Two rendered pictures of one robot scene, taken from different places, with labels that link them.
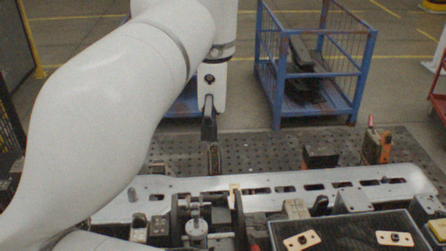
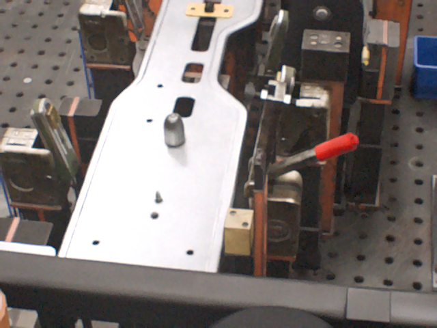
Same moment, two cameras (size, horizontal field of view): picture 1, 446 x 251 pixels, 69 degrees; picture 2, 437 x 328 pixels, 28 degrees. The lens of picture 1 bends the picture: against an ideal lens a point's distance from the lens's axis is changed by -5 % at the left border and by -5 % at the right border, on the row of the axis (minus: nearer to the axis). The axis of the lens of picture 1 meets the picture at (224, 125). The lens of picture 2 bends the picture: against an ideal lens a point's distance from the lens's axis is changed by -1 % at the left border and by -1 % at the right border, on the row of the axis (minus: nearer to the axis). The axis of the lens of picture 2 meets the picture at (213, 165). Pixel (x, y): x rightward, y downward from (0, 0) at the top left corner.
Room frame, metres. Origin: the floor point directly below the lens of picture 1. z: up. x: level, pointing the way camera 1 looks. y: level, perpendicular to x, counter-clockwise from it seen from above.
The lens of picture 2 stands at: (0.46, 1.23, 1.90)
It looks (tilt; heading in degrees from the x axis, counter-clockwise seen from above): 44 degrees down; 286
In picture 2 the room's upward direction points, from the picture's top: 3 degrees counter-clockwise
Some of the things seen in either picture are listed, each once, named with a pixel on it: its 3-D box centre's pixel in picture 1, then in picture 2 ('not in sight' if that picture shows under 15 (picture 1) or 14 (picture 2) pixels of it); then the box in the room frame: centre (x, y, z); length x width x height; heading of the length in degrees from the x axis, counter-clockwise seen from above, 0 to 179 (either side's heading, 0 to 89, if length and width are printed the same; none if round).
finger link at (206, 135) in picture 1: (208, 130); not in sight; (0.52, 0.03, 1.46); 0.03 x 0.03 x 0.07; 87
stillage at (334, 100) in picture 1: (303, 56); not in sight; (3.21, -0.80, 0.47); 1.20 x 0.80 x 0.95; 5
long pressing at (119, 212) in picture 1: (240, 191); (207, 6); (0.82, -0.06, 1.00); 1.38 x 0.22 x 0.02; 95
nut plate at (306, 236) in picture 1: (302, 240); not in sight; (0.49, -0.18, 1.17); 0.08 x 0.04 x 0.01; 113
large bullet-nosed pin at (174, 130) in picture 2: (132, 194); (174, 130); (0.78, 0.30, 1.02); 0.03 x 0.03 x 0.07
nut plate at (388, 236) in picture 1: (394, 237); not in sight; (0.49, -0.41, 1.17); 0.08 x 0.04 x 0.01; 83
